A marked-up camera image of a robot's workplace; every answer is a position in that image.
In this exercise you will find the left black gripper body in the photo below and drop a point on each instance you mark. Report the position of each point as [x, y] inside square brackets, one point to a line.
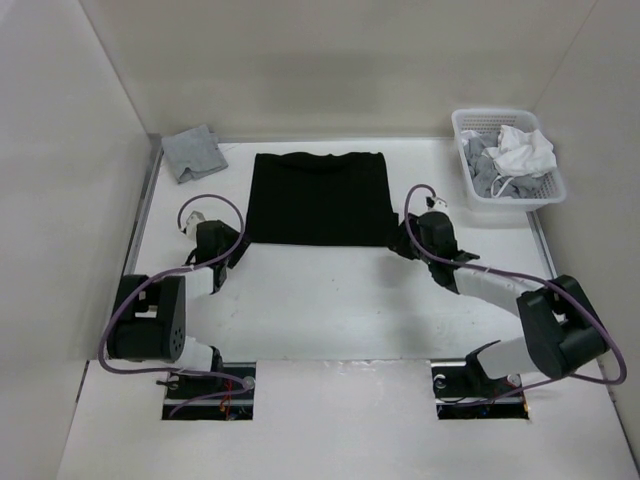
[235, 254]

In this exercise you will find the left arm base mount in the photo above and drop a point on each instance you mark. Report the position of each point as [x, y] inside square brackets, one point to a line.
[195, 399]

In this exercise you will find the black tank top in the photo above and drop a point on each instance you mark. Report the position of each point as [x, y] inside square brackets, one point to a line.
[320, 200]

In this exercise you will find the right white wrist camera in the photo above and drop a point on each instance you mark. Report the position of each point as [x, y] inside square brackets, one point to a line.
[436, 204]

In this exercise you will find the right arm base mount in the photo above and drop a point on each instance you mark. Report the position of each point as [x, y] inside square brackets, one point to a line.
[463, 391]

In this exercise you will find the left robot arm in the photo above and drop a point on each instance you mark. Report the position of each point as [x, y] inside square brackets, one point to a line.
[152, 315]

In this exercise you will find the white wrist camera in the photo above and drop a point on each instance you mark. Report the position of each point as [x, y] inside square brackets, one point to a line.
[191, 224]
[436, 204]

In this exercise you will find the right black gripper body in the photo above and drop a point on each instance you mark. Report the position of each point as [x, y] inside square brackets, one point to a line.
[404, 246]

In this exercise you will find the grey tank top in basket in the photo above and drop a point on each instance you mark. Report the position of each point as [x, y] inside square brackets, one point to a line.
[486, 180]

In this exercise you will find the folded grey tank top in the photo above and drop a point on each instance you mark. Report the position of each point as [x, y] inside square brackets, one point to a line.
[193, 154]

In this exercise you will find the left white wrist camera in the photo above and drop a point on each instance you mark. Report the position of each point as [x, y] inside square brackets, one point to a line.
[191, 224]

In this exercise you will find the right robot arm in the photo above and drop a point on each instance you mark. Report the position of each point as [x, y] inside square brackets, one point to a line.
[560, 330]

